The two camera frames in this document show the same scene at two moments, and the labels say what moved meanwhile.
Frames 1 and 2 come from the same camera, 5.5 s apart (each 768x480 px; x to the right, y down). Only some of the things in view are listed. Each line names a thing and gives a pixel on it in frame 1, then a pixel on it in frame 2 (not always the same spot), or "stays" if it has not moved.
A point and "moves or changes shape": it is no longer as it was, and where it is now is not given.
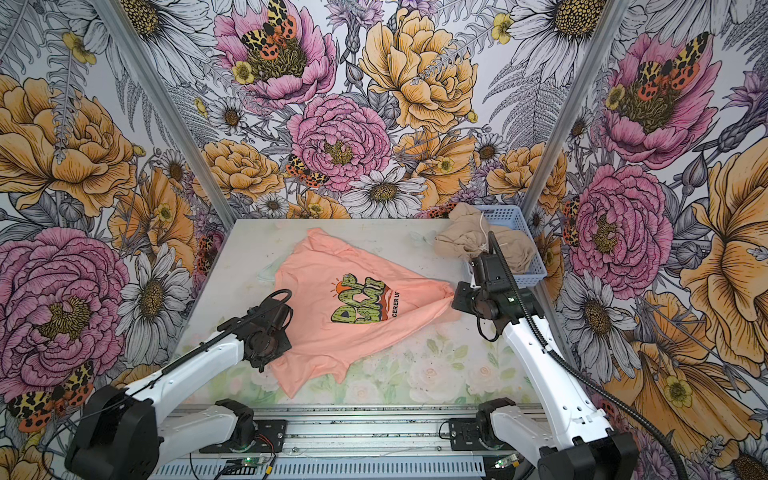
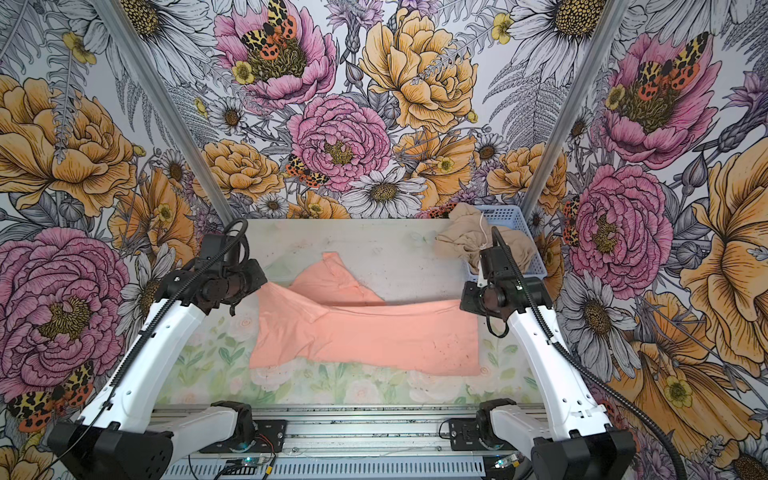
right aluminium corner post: [607, 30] stays
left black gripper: [283, 345] → [252, 267]
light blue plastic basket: [511, 216] stays
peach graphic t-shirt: [343, 300] moves or changes shape
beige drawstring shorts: [467, 234] stays
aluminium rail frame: [336, 431] stays
